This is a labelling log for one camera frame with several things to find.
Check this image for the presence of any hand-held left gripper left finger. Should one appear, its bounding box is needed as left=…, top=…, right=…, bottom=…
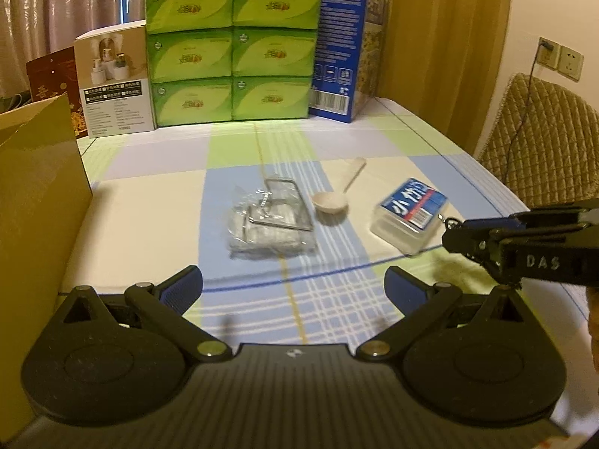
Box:
left=63, top=265, right=233, bottom=362

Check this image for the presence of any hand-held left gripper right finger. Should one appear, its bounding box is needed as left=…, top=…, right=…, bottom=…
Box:
left=356, top=266, right=527, bottom=362

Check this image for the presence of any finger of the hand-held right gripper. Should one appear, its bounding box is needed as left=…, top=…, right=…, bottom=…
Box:
left=441, top=216, right=521, bottom=268
left=510, top=196, right=599, bottom=226

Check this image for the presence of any clear plastic box blue label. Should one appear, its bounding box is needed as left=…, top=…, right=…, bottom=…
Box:
left=369, top=177, right=451, bottom=256

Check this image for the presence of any brown cardboard box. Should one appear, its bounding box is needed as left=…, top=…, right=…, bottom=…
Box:
left=0, top=94, right=95, bottom=432

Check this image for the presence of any chair with quilted cover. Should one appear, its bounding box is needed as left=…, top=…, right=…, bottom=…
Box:
left=473, top=72, right=599, bottom=212

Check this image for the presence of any white plastic spoon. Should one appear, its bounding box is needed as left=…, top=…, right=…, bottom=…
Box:
left=311, top=156, right=368, bottom=216

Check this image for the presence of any clear bag of metal parts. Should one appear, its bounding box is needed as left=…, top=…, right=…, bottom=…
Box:
left=226, top=176, right=320, bottom=261

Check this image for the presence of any golden curtain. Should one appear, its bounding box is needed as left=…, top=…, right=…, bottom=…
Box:
left=387, top=0, right=514, bottom=156

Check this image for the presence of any white product carton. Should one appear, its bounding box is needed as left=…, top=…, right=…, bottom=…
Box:
left=73, top=19, right=157, bottom=139

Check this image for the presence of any tall blue carton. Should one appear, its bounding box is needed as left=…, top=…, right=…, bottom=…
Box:
left=308, top=0, right=389, bottom=124

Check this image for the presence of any stack of green tissue packs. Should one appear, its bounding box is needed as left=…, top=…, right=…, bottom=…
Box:
left=143, top=0, right=324, bottom=128

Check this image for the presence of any dark red patterned box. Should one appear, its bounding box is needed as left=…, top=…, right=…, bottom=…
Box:
left=25, top=45, right=90, bottom=139

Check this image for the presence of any shimmering pale curtain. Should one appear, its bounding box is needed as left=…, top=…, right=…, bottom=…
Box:
left=0, top=0, right=320, bottom=100

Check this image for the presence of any black power cable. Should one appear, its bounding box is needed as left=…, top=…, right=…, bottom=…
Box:
left=498, top=42, right=554, bottom=162

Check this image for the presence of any wall socket plate with plug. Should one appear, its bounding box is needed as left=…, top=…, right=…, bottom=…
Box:
left=535, top=36, right=561, bottom=69

